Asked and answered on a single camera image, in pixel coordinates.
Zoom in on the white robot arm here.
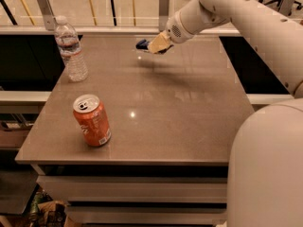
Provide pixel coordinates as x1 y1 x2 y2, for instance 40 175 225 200
149 0 303 227

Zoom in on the clear plastic water bottle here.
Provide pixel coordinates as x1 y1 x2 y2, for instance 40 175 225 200
54 15 88 82

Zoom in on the upper grey drawer front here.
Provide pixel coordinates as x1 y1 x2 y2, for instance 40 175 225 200
37 176 227 203

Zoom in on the orange soda can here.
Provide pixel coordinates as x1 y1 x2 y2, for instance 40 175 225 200
73 94 111 147

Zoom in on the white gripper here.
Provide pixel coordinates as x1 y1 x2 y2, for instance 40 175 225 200
148 9 194 54

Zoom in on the right metal railing post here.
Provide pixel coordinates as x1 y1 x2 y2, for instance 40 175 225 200
278 0 295 16

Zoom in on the blue rxbar blueberry bar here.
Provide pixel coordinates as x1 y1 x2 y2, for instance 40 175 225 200
135 39 174 55

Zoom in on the left metal railing post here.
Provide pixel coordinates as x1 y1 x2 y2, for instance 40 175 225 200
37 0 56 31

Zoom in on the lower grey drawer front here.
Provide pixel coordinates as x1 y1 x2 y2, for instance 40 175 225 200
66 206 227 225

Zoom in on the metal railing post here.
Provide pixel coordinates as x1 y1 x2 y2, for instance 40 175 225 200
278 0 295 16
37 0 56 31
158 0 169 31

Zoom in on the grey drawer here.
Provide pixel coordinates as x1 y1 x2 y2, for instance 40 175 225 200
37 176 227 203
66 206 227 225

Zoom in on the middle metal railing post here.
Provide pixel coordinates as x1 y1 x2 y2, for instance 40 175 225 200
158 0 169 31

